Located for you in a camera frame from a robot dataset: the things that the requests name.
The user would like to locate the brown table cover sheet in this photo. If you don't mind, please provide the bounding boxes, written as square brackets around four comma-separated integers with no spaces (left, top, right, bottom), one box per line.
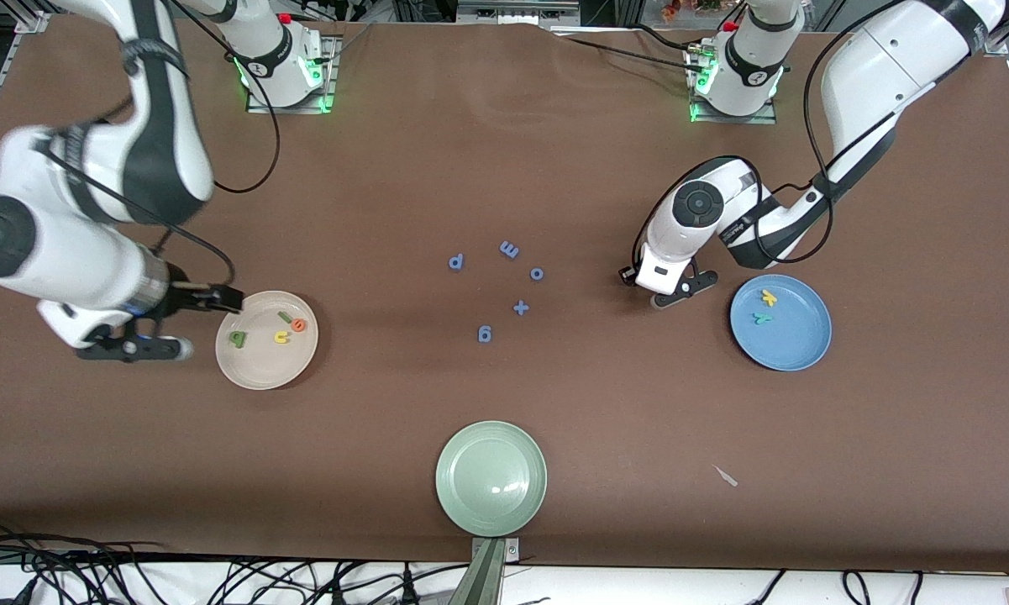
[0,13,1009,576]

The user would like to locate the green round plate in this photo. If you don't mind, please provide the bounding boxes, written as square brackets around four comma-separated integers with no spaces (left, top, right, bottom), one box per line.
[435,421,549,538]

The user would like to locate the black table cable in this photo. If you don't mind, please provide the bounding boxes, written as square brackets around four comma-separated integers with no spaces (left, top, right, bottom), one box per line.
[565,34,707,72]

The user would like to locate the grey metal camera stand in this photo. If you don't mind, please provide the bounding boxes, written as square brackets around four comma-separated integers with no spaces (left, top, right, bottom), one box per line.
[447,538,522,605]

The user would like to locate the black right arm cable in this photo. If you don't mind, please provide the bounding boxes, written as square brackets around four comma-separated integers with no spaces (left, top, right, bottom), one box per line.
[46,0,282,291]

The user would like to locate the blue round plate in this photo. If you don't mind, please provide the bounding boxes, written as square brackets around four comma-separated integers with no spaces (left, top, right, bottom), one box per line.
[729,274,833,372]

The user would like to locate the black background equipment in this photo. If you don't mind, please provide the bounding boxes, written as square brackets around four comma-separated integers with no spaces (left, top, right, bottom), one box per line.
[391,0,585,26]

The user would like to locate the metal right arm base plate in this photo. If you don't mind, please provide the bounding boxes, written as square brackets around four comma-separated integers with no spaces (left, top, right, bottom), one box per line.
[246,34,337,114]

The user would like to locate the tangled black floor cables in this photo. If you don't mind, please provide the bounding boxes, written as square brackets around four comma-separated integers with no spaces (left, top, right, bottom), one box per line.
[0,519,438,605]

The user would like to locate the beige round plate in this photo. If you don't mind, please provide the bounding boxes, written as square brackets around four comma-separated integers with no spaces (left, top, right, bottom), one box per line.
[215,291,319,391]

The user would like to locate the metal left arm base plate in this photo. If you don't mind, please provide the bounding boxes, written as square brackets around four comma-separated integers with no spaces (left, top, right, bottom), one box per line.
[691,42,778,125]

